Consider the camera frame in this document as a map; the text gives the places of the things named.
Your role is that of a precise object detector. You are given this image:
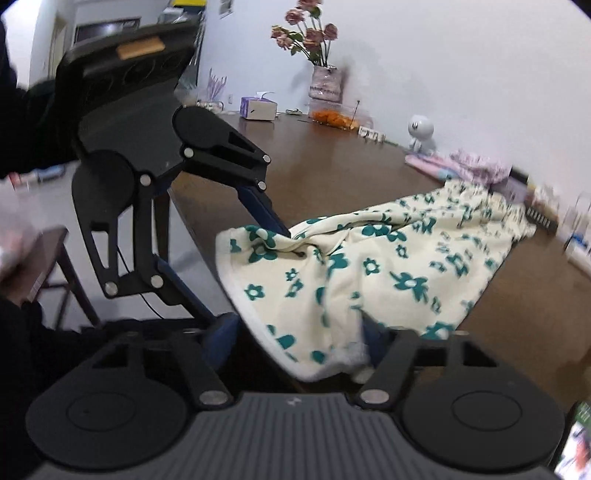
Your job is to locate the cream teal floral garment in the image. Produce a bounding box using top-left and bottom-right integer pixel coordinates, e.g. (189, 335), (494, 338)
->
(215, 180), (535, 382)

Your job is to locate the pink flower bouquet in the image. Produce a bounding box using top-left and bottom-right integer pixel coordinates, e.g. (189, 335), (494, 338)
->
(270, 0), (339, 68)

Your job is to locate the white round robot toy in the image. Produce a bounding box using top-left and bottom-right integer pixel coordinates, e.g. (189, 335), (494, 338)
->
(408, 115), (436, 155)

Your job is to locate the clear box of oranges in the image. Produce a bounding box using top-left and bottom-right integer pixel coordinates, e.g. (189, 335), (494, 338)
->
(308, 101), (360, 131)

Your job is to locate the pink floral folded garment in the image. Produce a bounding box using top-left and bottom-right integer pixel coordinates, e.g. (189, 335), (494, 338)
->
(449, 150), (511, 186)

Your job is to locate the pink knitted vase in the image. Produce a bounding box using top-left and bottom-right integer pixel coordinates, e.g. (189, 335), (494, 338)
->
(308, 65), (344, 103)

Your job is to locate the white small power strip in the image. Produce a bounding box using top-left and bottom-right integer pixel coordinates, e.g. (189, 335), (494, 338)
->
(358, 126), (386, 143)

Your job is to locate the purple tissue box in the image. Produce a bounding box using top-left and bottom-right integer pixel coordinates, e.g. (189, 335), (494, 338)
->
(239, 91), (277, 122)

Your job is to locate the pink blue folded garment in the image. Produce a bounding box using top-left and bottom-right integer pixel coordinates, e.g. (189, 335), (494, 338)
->
(405, 155), (458, 182)

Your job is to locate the black smartphone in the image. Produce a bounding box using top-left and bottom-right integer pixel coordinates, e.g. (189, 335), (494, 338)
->
(553, 401), (591, 480)

